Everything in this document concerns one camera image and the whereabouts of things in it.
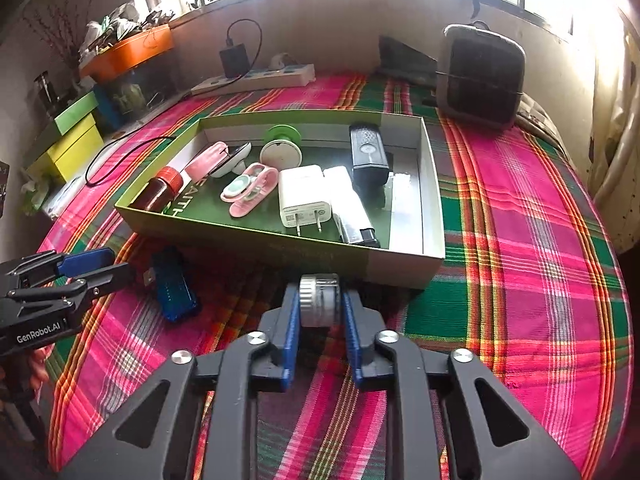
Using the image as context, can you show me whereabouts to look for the white power strip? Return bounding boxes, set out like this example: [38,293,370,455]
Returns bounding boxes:
[191,63,317,97]

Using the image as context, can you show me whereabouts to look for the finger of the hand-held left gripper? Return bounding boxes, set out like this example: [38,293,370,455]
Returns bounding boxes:
[7,262,137,307]
[2,248,117,286]

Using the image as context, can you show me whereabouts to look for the person's left hand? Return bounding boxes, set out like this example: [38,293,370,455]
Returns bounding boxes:
[0,347,48,401]

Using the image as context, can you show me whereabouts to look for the green white suction knob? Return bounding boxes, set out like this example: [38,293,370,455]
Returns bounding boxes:
[261,125,303,168]

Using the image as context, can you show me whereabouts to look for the pile of packets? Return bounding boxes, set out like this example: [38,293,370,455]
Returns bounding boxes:
[77,0,176,56]

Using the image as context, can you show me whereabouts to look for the brown folded cloth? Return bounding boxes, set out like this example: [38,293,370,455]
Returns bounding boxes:
[515,92,576,161]

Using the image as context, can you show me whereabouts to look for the brown bottle red cap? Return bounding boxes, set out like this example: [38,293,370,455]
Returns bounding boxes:
[131,166,187,213]

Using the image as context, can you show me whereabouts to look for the white charger plug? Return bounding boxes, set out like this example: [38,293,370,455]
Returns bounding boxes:
[277,164,333,237]

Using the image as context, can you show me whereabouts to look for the black charger adapter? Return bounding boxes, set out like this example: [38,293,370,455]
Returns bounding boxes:
[219,43,251,79]

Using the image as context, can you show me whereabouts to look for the small silver round tin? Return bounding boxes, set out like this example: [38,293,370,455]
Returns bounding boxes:
[298,274,343,328]

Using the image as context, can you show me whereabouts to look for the dark green cloth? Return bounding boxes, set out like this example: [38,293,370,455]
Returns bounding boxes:
[377,35,441,86]

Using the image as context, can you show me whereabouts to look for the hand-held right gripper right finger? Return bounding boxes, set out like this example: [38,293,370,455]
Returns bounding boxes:
[342,287,583,480]

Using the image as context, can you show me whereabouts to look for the blue translucent usb device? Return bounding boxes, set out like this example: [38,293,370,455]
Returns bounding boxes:
[142,246,201,323]

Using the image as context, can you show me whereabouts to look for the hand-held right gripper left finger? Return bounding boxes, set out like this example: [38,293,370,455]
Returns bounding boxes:
[60,282,303,480]

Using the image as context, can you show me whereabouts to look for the dark glass tank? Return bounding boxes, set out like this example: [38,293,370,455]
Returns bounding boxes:
[105,55,181,121]

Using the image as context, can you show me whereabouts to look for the orange plastic tray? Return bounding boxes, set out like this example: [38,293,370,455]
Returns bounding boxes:
[80,24,175,83]

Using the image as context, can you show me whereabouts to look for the dried branches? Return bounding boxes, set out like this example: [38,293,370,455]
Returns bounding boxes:
[20,0,96,76]

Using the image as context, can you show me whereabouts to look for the black adapter cable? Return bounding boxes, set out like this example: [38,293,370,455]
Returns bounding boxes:
[226,19,263,81]

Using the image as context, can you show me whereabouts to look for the white plastic bag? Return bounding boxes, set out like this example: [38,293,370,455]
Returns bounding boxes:
[45,177,86,221]

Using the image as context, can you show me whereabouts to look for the green white tissue pack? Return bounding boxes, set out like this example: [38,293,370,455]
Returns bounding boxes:
[22,180,51,216]

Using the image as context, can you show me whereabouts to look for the pink white ring holder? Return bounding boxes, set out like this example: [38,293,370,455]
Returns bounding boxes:
[220,162,279,218]

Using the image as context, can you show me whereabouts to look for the white rectangular lighter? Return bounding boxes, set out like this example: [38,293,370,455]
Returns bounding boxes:
[322,166,382,249]

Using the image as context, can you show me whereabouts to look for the blue box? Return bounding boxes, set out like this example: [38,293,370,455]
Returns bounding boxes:
[94,84,123,131]

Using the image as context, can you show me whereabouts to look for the patterned beige curtain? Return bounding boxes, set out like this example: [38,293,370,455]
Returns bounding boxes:
[587,10,640,256]

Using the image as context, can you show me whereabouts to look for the black rectangular device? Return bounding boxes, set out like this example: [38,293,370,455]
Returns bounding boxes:
[348,122,391,196]

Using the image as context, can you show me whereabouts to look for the black charging cable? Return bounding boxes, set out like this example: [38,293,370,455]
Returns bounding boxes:
[85,136,177,188]

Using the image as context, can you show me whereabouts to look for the yellow box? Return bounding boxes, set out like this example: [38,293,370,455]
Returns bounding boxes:
[27,125,105,186]

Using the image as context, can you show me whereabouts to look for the glass jar black lid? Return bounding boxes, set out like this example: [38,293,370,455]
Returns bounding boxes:
[34,71,61,113]

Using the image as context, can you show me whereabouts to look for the green cardboard box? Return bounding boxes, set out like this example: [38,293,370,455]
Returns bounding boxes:
[115,109,446,290]

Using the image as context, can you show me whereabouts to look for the grey space heater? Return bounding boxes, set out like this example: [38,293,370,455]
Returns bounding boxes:
[436,24,527,128]

